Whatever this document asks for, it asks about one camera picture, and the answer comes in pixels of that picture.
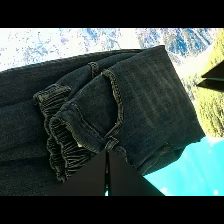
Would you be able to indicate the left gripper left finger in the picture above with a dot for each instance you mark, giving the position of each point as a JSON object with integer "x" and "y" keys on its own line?
{"x": 91, "y": 178}

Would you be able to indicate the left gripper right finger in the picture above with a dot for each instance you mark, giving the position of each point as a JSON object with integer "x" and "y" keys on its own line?
{"x": 128, "y": 180}

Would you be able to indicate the dark blue jeans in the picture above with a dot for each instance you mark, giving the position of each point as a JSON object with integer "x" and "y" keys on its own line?
{"x": 140, "y": 100}

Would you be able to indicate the black garment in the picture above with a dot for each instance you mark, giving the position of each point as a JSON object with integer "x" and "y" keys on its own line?
{"x": 215, "y": 78}

